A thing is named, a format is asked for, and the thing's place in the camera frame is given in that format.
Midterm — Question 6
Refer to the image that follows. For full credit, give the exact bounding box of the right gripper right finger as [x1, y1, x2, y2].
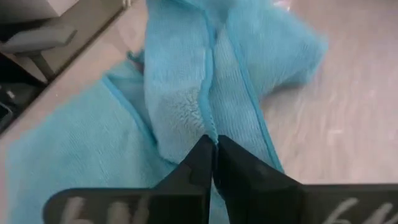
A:
[213, 134, 398, 224]

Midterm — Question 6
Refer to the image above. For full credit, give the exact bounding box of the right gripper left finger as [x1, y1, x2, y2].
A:
[42, 134, 215, 224]

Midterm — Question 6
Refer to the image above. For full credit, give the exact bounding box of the blue microfiber towel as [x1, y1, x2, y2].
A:
[5, 0, 330, 224]

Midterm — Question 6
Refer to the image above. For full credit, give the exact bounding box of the grey side table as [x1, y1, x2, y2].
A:
[0, 24, 78, 83]

